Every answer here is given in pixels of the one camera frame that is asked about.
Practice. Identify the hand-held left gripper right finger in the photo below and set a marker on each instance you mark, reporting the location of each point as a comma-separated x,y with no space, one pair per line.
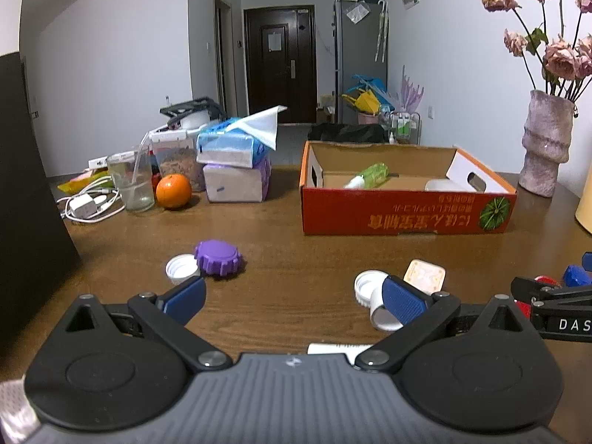
407,303

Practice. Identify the pink textured cloth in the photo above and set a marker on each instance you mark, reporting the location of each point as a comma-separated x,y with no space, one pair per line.
14,414

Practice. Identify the white bottle cap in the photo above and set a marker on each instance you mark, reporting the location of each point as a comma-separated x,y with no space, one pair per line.
181,267
365,286

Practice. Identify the yellow packet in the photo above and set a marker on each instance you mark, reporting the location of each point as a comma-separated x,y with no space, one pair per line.
76,185

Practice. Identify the white power strip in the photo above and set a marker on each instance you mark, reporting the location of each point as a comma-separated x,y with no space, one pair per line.
99,163

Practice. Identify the black laptop stand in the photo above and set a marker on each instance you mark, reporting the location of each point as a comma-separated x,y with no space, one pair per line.
192,105

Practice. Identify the white round object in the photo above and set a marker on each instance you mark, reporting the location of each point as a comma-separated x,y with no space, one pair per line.
194,121

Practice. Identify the clear drinking straw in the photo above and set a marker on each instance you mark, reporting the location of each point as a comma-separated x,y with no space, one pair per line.
141,155

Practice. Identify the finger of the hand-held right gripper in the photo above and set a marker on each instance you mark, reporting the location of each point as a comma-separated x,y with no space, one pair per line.
588,260
555,295

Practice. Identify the blue bag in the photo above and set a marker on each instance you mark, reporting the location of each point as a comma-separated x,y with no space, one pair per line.
372,84

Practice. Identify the pink ceramic vase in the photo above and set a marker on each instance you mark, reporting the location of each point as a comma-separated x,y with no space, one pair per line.
548,148

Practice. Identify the clear glass cup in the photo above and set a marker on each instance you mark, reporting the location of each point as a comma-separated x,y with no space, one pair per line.
132,194

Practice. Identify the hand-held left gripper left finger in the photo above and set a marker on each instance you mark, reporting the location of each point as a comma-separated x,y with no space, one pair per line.
185,300

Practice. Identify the red cardboard box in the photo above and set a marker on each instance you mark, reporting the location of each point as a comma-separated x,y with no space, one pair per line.
393,217

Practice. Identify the blue tissue pack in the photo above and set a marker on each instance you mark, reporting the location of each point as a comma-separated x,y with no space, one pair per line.
231,145

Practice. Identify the yellow bag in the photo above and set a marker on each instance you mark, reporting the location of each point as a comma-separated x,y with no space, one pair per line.
365,101

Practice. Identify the clear food container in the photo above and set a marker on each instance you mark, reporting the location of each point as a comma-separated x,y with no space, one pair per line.
178,162

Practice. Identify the metal trolley cart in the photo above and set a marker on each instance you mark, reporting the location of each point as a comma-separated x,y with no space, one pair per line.
404,127

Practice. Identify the clear plastic bag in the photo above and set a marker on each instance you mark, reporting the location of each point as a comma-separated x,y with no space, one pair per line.
358,12

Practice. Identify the cream square lid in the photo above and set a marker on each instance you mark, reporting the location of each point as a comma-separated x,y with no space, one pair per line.
423,277

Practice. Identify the green spray bottle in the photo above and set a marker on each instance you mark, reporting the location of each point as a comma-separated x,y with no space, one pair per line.
372,175

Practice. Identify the orange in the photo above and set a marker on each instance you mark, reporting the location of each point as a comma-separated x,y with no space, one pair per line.
173,190

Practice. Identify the white plastic container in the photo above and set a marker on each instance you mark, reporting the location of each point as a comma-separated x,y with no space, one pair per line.
444,185

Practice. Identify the yellow thermos jug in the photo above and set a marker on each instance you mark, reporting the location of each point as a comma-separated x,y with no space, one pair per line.
585,208

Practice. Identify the side door frame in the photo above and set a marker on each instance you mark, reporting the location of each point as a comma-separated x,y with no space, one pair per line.
218,55

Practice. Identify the black paper bag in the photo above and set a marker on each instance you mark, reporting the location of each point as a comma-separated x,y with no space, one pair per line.
32,194

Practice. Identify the purple paper decoration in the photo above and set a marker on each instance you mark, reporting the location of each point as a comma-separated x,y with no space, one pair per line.
409,92

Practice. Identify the grey fridge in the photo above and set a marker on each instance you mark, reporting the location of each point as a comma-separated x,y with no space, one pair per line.
358,62

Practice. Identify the white charger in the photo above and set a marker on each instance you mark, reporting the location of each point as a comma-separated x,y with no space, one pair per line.
83,206

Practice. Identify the pink bucket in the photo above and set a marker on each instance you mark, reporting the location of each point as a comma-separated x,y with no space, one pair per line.
367,119

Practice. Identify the purple ridged lid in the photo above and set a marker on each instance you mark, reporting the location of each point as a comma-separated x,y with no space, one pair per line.
217,256

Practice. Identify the clear folded umbrella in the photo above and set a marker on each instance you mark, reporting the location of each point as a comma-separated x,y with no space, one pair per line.
381,32

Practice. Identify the bunch of dried pink roses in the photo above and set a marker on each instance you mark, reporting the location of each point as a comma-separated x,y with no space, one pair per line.
562,58

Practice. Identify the blue ridged lid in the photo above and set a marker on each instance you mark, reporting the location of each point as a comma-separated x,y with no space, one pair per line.
576,276

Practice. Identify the dark wooden door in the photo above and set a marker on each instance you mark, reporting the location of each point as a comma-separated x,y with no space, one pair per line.
280,74

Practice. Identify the red and white sponge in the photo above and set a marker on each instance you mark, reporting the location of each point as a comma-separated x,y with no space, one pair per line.
522,309

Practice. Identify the purple tissue pack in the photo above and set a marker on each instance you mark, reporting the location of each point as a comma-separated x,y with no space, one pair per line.
236,182

